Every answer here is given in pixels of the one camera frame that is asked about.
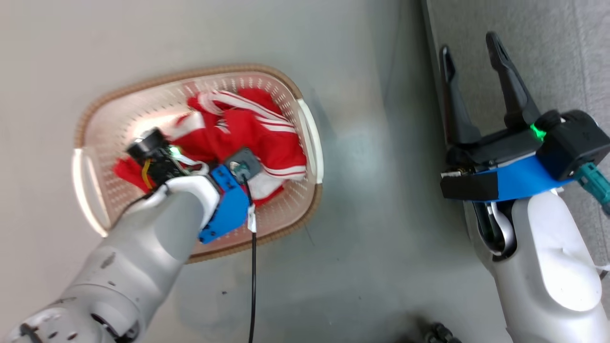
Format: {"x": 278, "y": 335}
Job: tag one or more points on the blue black right wrist camera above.
{"x": 572, "y": 143}

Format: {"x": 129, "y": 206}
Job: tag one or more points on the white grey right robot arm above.
{"x": 548, "y": 276}

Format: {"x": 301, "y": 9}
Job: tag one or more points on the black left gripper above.
{"x": 151, "y": 151}

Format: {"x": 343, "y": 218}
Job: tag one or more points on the blue black wrist camera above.
{"x": 572, "y": 143}
{"x": 228, "y": 205}

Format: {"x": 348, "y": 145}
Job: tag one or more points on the grey fabric sofa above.
{"x": 562, "y": 52}

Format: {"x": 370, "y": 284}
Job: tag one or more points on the white perforated laundry basket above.
{"x": 295, "y": 209}

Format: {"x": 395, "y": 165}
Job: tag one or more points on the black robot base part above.
{"x": 441, "y": 333}

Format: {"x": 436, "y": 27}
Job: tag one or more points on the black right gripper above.
{"x": 495, "y": 147}

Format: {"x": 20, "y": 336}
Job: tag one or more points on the red white striped clothing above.
{"x": 248, "y": 133}

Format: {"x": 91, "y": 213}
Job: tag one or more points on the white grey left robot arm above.
{"x": 133, "y": 267}

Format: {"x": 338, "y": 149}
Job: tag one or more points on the blue black left wrist camera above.
{"x": 228, "y": 205}

